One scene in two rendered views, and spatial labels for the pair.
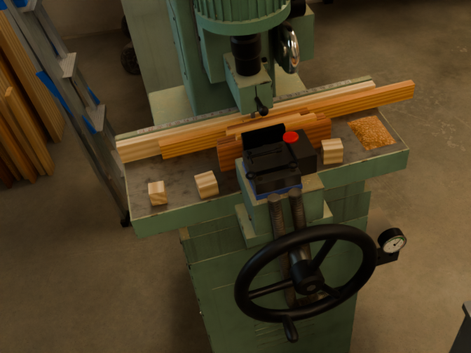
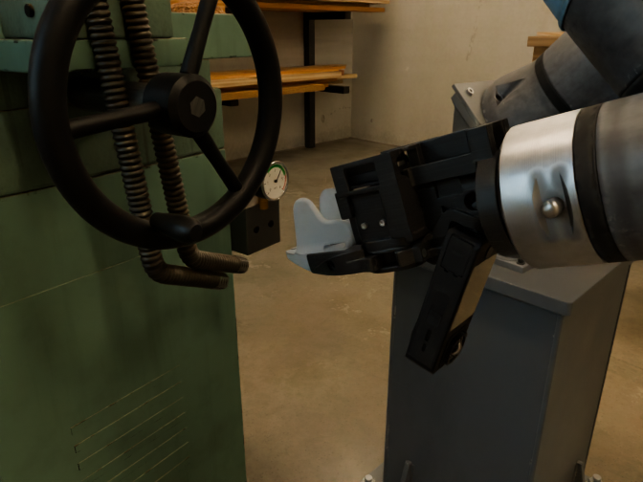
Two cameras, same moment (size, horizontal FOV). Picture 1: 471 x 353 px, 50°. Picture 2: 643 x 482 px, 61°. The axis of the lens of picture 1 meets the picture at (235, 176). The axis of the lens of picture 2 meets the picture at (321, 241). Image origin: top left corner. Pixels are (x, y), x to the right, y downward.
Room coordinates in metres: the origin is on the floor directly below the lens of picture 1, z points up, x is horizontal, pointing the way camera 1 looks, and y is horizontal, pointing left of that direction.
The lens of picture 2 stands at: (0.05, 0.17, 0.88)
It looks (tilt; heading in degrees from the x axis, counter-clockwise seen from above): 21 degrees down; 316
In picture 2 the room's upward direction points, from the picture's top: straight up
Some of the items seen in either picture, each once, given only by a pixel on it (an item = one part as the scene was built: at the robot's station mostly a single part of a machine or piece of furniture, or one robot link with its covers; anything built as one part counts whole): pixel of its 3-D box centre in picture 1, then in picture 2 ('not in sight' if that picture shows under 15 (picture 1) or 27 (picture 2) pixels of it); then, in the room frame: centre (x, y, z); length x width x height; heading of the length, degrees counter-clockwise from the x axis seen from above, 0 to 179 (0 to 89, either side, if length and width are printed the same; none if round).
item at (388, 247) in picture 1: (390, 241); (267, 185); (0.70, -0.35, 0.65); 0.06 x 0.04 x 0.08; 99
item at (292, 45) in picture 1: (287, 47); not in sight; (1.02, -0.16, 1.02); 0.12 x 0.03 x 0.12; 9
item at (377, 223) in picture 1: (375, 237); (239, 218); (0.77, -0.34, 0.58); 0.12 x 0.08 x 0.08; 9
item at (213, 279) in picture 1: (256, 240); (32, 350); (0.99, -0.04, 0.36); 0.58 x 0.45 x 0.71; 9
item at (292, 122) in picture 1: (276, 138); not in sight; (0.80, -0.10, 0.94); 0.17 x 0.02 x 0.07; 99
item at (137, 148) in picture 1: (249, 120); not in sight; (0.89, -0.05, 0.93); 0.60 x 0.02 x 0.05; 99
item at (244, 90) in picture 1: (248, 82); not in sight; (0.89, -0.06, 1.03); 0.14 x 0.07 x 0.09; 9
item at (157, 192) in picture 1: (158, 192); not in sight; (0.71, 0.16, 0.92); 0.03 x 0.03 x 0.04; 4
